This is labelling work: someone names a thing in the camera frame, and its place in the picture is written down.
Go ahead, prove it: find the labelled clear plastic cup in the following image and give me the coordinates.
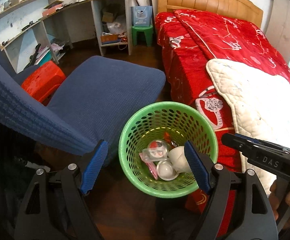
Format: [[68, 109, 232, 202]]
[[140, 140, 171, 163]]

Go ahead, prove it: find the clear plastic lid cup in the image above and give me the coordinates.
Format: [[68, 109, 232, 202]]
[[156, 159, 179, 181]]

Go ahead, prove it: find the white paper cup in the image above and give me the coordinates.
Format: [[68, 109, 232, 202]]
[[168, 146, 192, 173]]

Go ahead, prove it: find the green mesh trash basket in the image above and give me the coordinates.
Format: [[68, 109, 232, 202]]
[[118, 102, 218, 198]]

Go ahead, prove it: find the person's right hand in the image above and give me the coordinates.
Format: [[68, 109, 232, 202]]
[[268, 180, 290, 222]]

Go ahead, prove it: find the white quilted blanket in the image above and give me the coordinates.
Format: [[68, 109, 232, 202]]
[[206, 58, 290, 196]]

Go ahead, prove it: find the blue fabric chair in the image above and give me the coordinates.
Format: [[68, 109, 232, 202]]
[[0, 56, 166, 164]]

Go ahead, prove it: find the red bedspread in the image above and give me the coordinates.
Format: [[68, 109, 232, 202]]
[[155, 9, 290, 238]]

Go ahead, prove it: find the white desk with shelves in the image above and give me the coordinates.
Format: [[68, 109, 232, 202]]
[[0, 0, 132, 73]]

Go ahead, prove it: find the green plastic stool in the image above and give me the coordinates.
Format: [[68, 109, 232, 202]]
[[132, 25, 154, 47]]

